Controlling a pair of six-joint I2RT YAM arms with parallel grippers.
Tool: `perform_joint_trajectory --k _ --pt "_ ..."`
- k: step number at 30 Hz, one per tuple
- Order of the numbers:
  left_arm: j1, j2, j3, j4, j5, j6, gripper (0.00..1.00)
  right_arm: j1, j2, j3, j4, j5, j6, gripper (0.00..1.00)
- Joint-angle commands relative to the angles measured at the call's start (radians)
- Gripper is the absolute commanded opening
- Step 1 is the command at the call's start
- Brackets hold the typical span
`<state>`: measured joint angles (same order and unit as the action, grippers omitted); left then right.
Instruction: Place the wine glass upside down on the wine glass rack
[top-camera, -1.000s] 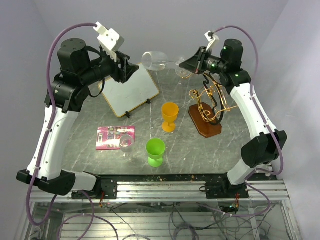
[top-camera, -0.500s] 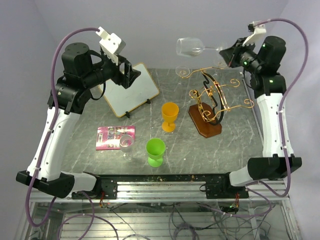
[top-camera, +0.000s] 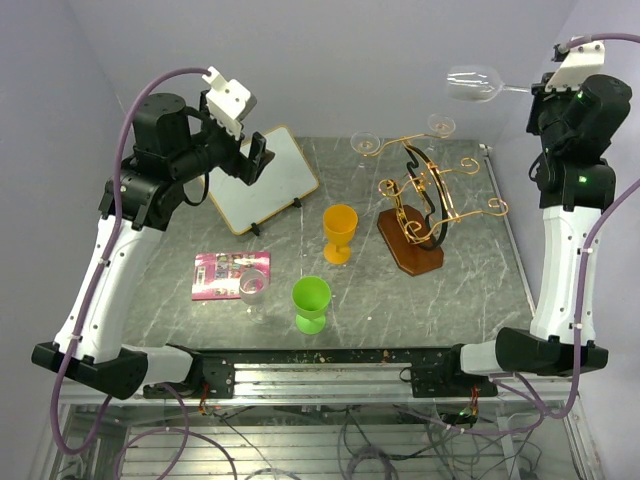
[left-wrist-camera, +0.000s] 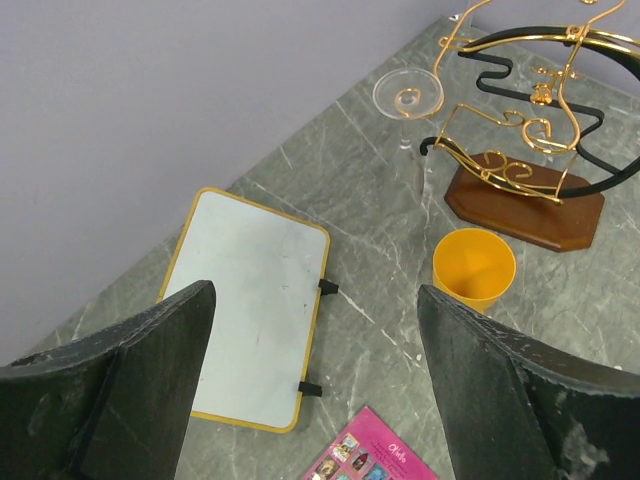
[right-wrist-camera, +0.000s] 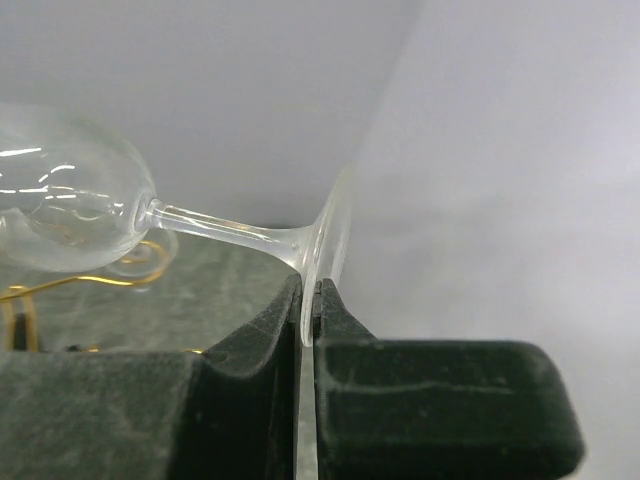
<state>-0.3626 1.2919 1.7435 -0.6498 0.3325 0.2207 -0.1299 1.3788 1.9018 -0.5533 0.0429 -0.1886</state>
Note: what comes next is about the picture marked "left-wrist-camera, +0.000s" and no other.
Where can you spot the clear tall wine glass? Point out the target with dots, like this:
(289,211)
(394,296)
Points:
(408,94)

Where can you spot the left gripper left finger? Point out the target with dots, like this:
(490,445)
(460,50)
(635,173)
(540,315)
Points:
(112,405)

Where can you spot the gold wine glass rack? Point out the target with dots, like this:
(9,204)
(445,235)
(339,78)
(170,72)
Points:
(548,208)

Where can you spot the pink booklet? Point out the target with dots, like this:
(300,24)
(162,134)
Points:
(367,448)

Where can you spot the orange plastic goblet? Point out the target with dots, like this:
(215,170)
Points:
(474,266)

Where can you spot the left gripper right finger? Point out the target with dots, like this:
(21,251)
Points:
(513,407)

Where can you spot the yellow framed whiteboard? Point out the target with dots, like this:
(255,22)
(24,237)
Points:
(266,267)

